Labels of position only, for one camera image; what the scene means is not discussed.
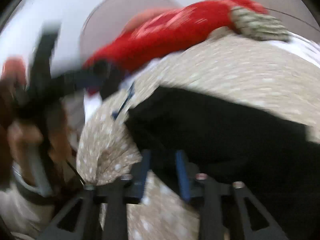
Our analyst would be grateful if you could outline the black pants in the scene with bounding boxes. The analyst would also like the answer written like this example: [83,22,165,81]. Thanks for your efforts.
[125,87,319,239]

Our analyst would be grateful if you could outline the left hand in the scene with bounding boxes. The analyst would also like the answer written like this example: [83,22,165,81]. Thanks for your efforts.
[1,57,72,191]

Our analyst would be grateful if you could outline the small black blue cloth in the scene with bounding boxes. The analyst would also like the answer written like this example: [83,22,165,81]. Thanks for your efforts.
[84,74,138,122]

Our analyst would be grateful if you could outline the round pale headboard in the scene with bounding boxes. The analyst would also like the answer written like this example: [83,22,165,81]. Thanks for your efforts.
[79,0,180,60]

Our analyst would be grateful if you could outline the red blanket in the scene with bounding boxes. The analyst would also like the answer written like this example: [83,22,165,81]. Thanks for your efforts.
[84,0,267,73]

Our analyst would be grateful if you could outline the beige dotted bed cover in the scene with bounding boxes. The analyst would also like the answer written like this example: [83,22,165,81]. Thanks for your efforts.
[77,34,319,239]

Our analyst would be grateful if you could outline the white bed sheet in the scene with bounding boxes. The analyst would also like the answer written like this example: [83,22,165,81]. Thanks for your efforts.
[289,32,319,66]

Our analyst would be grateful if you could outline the green patterned pillow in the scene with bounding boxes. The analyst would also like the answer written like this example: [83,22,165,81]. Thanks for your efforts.
[229,7,290,42]

